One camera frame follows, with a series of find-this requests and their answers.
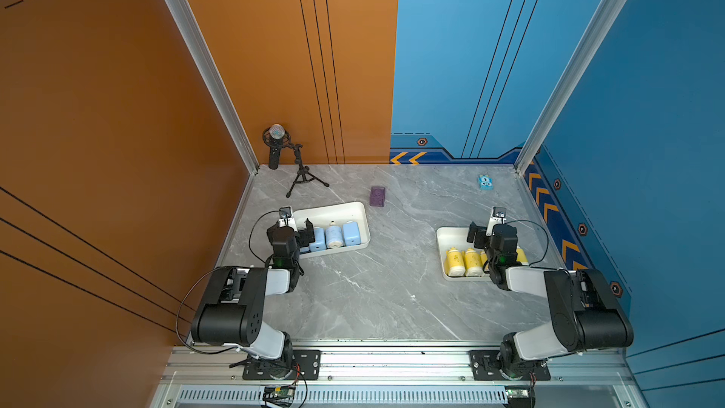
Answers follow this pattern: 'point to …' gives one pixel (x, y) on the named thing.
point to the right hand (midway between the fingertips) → (487, 224)
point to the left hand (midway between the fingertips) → (294, 218)
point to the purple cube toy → (377, 195)
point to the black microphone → (276, 137)
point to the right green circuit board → (518, 394)
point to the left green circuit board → (278, 395)
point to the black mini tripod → (303, 176)
